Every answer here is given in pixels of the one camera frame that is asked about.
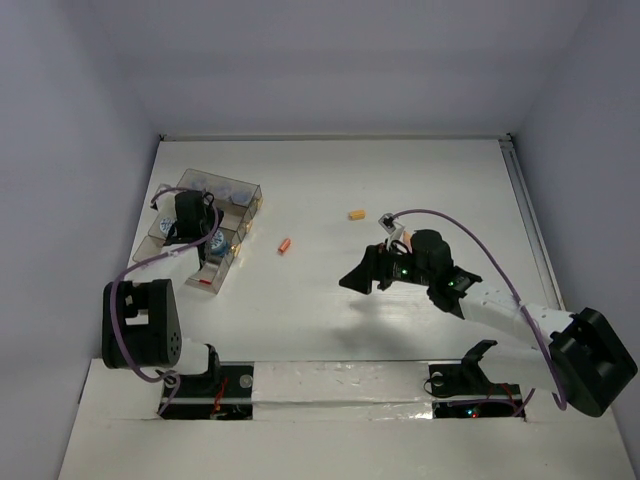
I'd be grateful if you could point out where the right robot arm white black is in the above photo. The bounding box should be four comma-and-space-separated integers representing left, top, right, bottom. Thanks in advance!
339, 230, 638, 417

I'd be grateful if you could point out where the yellow marker cap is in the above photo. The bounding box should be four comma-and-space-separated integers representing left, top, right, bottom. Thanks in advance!
348, 210, 366, 221

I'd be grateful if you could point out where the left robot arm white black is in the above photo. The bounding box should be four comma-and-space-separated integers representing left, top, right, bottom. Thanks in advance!
101, 188, 224, 382

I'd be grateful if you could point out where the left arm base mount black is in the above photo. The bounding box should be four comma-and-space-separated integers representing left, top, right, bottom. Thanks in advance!
159, 352, 254, 421

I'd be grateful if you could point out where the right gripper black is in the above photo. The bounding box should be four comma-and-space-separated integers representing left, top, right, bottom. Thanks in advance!
338, 238, 433, 294

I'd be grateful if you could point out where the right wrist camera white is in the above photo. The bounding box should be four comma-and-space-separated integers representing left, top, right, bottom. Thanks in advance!
378, 213, 405, 249

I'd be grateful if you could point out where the clear bead cup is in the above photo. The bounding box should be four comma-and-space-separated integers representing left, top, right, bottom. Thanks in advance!
231, 188, 253, 207
209, 182, 233, 201
191, 176, 209, 191

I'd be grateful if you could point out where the red white pen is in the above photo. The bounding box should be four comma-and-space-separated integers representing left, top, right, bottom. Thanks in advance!
187, 263, 218, 290

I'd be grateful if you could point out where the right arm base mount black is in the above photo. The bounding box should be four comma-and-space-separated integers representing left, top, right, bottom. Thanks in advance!
423, 340, 525, 420

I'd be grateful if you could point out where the aluminium rail right side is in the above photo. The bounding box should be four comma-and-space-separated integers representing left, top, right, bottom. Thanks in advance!
498, 134, 566, 310

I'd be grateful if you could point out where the orange marker cap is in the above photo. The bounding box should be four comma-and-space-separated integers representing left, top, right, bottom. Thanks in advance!
278, 238, 291, 254

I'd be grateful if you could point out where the orange highlighter marker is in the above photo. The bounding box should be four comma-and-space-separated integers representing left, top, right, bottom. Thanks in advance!
402, 231, 412, 251

